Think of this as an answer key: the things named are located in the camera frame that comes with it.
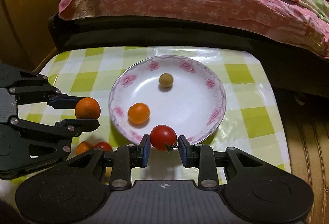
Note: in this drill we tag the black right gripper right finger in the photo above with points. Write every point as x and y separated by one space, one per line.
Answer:
202 157

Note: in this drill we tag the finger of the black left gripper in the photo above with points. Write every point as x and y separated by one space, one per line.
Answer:
52 96
64 128

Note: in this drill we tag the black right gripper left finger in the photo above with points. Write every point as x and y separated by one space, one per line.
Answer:
126 158

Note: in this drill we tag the large orange mandarin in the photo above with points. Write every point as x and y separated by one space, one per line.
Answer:
87 108

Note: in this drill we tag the red cherry tomato with stem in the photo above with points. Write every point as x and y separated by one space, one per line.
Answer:
163 138

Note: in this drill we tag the small orange mandarin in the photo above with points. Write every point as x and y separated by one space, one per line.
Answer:
138 113

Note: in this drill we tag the tan longan fruit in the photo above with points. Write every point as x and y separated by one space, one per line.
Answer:
166 80

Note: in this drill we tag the white plate with pink flowers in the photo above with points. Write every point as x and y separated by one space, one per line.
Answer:
194 106

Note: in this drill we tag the green checkered tablecloth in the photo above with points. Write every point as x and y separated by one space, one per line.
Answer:
251 123

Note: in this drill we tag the wooden bedside cabinet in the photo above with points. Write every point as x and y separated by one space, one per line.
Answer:
25 38

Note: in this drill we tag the dark bed frame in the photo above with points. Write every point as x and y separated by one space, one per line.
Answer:
287 66

